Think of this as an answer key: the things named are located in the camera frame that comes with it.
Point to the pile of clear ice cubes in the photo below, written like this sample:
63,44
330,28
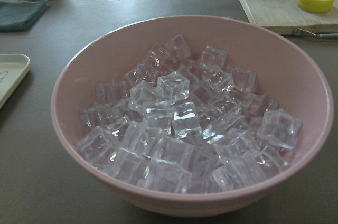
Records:
180,124

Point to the pink bowl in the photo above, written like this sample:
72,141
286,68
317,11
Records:
285,73

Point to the bamboo cutting board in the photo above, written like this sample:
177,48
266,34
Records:
283,16

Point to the cream rabbit tray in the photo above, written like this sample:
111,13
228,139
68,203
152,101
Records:
14,67

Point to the grey folded cloth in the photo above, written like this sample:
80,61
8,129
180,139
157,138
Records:
20,16

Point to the half lemon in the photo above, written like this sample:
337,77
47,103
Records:
316,6

